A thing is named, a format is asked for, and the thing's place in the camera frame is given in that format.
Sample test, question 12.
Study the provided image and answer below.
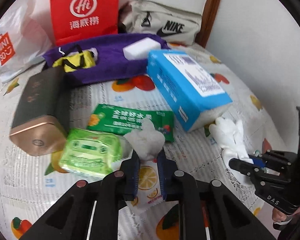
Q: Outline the white glove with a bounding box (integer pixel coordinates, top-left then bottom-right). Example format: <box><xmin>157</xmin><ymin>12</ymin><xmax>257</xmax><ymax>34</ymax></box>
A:
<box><xmin>209</xmin><ymin>116</ymin><xmax>254</xmax><ymax>186</ymax></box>

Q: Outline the white tissue ball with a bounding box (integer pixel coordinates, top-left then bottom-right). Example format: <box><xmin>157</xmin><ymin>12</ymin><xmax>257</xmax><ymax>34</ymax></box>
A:
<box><xmin>124</xmin><ymin>118</ymin><xmax>165</xmax><ymax>161</ymax></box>

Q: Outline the yellow black mesh pouch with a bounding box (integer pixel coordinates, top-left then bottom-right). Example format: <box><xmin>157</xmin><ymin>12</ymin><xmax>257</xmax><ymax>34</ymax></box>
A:
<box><xmin>52</xmin><ymin>44</ymin><xmax>96</xmax><ymax>73</ymax></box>

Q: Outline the person right hand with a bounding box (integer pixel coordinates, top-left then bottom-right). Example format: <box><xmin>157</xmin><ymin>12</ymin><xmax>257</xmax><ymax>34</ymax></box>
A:
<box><xmin>272</xmin><ymin>207</ymin><xmax>300</xmax><ymax>223</ymax></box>

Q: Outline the lemon print sachet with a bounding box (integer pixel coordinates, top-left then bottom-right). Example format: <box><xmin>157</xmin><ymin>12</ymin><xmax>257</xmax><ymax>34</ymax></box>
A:
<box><xmin>127</xmin><ymin>159</ymin><xmax>163</xmax><ymax>215</ymax></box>

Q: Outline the green wet wipes pack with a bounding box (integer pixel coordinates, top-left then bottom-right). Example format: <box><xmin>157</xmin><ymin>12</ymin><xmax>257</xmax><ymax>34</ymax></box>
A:
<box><xmin>58</xmin><ymin>128</ymin><xmax>122</xmax><ymax>178</ymax></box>

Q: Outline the green snack packet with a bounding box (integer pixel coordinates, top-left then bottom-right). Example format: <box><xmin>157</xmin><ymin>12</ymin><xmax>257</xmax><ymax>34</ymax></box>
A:
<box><xmin>87</xmin><ymin>104</ymin><xmax>174</xmax><ymax>142</ymax></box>

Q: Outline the blue tissue box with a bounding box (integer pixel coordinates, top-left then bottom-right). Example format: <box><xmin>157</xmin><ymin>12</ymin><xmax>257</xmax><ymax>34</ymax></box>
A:
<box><xmin>147</xmin><ymin>49</ymin><xmax>232</xmax><ymax>132</ymax></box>

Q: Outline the dark green gold tin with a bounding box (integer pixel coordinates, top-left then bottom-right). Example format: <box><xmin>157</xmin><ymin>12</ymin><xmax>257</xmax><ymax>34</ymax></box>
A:
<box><xmin>9</xmin><ymin>67</ymin><xmax>70</xmax><ymax>156</ymax></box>

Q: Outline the purple towel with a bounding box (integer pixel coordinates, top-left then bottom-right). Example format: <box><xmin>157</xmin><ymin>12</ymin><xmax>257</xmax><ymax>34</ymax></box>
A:
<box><xmin>43</xmin><ymin>34</ymin><xmax>169</xmax><ymax>88</ymax></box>

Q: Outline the white sponge block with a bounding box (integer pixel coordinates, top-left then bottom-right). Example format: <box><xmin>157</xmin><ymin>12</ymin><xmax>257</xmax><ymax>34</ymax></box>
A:
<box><xmin>122</xmin><ymin>37</ymin><xmax>161</xmax><ymax>61</ymax></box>

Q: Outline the grey Nike waist bag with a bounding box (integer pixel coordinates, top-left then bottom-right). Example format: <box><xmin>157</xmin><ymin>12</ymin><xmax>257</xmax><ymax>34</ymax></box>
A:
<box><xmin>119</xmin><ymin>0</ymin><xmax>202</xmax><ymax>46</ymax></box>

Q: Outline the white Miniso plastic bag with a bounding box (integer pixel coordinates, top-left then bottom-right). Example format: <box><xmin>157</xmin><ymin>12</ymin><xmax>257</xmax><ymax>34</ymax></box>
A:
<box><xmin>0</xmin><ymin>0</ymin><xmax>52</xmax><ymax>84</ymax></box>

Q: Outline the red Haidilao paper bag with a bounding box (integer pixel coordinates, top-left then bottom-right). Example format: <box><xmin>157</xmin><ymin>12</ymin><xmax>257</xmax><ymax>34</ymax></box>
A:
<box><xmin>50</xmin><ymin>0</ymin><xmax>119</xmax><ymax>46</ymax></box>

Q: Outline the brown wooden door frame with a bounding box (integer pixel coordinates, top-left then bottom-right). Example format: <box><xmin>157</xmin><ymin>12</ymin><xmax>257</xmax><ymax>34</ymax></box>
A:
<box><xmin>195</xmin><ymin>0</ymin><xmax>221</xmax><ymax>48</ymax></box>

